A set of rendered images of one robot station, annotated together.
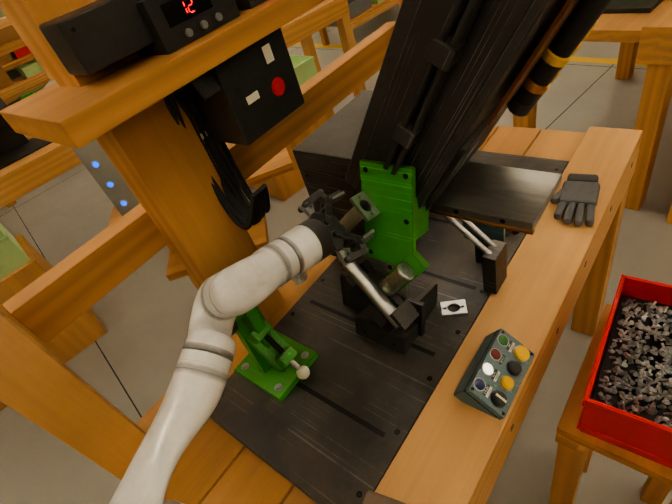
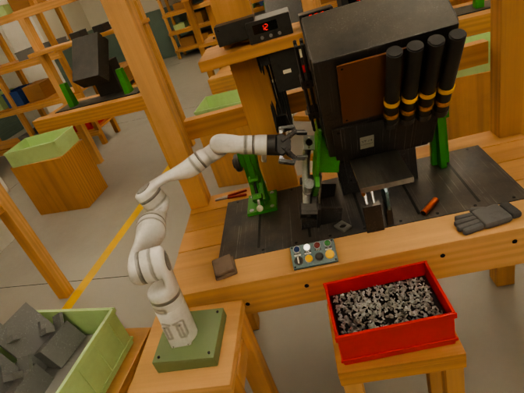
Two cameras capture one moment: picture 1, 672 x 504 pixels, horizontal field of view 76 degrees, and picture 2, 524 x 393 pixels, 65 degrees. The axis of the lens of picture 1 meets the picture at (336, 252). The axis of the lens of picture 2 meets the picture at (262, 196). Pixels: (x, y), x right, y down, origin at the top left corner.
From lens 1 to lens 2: 105 cm
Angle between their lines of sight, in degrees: 42
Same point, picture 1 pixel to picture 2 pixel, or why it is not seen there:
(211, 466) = (212, 222)
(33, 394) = (173, 152)
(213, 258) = not seen: hidden behind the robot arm
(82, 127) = (204, 65)
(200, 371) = (190, 161)
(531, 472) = not seen: outside the picture
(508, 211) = (363, 178)
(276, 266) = (239, 143)
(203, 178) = (267, 100)
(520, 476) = not seen: outside the picture
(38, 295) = (193, 120)
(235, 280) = (217, 139)
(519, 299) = (372, 241)
